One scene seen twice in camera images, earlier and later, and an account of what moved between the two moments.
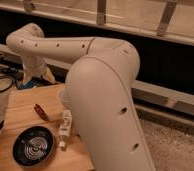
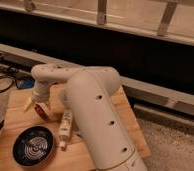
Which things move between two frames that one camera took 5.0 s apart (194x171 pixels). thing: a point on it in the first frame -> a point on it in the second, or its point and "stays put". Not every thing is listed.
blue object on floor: (29, 84) stays put
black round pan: (32, 146) stays put
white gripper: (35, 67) -> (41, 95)
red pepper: (41, 112) stays put
